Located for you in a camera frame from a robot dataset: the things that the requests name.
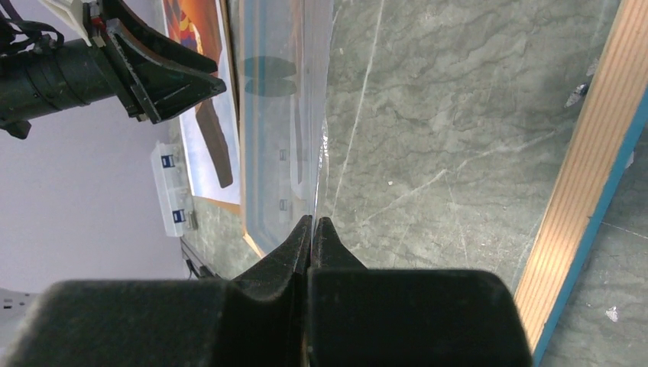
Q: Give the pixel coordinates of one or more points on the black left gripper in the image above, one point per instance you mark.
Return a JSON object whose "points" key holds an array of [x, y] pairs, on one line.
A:
{"points": [[42, 73]]}

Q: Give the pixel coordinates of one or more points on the blue wooden picture frame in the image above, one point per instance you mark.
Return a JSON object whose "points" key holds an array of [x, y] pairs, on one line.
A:
{"points": [[508, 136]]}

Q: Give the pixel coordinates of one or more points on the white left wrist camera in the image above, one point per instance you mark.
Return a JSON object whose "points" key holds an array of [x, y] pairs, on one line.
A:
{"points": [[83, 17]]}

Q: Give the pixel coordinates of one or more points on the hot air balloon photo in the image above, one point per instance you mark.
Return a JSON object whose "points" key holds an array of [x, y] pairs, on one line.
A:
{"points": [[178, 22]]}

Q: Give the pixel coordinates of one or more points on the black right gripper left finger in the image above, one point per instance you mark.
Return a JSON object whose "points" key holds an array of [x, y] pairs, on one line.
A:
{"points": [[251, 320]]}

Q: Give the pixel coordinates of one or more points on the clear plastic frame sheet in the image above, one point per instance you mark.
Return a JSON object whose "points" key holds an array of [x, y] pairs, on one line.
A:
{"points": [[283, 63]]}

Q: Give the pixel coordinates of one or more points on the clear plastic screw box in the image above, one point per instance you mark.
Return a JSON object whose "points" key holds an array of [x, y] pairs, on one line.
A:
{"points": [[173, 189]]}

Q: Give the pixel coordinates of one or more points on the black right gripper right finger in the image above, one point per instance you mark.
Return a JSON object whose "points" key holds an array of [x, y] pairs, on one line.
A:
{"points": [[359, 316]]}

